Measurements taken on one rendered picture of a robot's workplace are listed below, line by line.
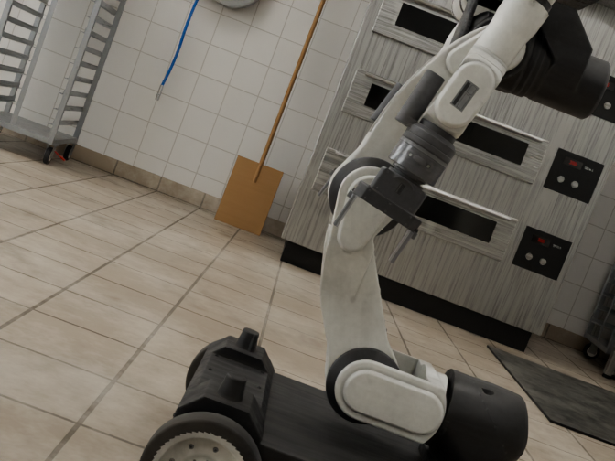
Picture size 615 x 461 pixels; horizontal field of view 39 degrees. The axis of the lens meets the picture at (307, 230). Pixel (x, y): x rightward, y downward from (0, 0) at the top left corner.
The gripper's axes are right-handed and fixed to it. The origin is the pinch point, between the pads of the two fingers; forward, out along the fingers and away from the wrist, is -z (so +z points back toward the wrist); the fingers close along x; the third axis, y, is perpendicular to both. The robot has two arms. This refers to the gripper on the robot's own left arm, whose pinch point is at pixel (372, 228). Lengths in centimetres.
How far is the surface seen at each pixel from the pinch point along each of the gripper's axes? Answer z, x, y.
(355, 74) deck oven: 43, 35, -316
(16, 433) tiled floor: -65, 32, -5
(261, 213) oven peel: -54, 41, -390
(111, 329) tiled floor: -67, 39, -85
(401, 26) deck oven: 76, 29, -317
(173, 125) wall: -40, 121, -414
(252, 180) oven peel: -40, 57, -391
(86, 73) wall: -43, 185, -410
